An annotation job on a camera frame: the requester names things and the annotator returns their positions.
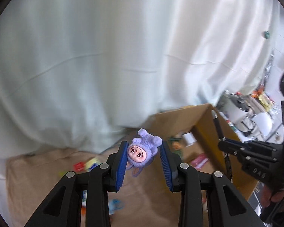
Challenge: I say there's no black pen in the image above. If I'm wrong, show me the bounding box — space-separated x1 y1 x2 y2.
211 110 233 182

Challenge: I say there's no white chair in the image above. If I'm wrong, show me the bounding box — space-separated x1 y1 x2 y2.
251 112 273 136

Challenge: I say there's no pale green curtain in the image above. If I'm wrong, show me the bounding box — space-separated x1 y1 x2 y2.
0 0 280 158

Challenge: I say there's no person's hand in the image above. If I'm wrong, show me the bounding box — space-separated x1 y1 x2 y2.
260 185 284 212

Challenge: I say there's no white rice cooker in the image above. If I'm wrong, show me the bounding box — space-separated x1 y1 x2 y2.
222 93 252 124

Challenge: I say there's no small red sachet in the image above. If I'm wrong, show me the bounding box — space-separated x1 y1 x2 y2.
73 161 85 173

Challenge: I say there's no maroon snack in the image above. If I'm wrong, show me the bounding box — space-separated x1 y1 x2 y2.
190 153 209 170

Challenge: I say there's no brown cardboard box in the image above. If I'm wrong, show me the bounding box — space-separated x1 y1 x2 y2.
141 103 257 200

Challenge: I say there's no small white box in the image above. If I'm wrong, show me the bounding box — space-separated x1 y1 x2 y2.
182 132 197 147

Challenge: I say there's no yellow green snack stick pack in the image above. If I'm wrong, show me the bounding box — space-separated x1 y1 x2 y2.
58 171 67 177

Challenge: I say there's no yellow blue tissue pack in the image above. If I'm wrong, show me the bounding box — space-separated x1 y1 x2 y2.
84 157 100 172

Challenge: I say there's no purple plush doll keychain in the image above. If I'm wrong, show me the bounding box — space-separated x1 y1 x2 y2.
126 129 162 177

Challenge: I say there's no dark green snack packet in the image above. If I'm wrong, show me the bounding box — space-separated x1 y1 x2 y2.
168 137 184 157

